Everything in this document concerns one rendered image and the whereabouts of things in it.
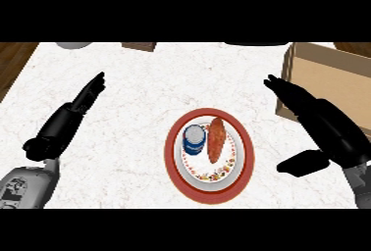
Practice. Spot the blue and white can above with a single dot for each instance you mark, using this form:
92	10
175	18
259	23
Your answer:
194	140

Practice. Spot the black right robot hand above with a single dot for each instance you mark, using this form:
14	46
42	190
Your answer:
329	127

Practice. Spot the grey round bowl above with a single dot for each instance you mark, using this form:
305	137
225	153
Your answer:
73	45

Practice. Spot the red-rimmed floral plate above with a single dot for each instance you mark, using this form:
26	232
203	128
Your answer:
209	156

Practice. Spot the brown wooden block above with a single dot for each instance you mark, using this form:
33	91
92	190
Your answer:
138	46

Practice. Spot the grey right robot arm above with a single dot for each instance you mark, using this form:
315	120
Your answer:
361	184

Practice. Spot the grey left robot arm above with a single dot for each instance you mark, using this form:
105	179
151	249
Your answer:
29	188

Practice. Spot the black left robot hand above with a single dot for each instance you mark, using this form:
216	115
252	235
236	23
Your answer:
58	127

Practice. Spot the orange-brown sweet potato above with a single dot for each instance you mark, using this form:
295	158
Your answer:
216	140

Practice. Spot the brown cardboard box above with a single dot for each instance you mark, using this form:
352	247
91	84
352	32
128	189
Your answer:
329	85

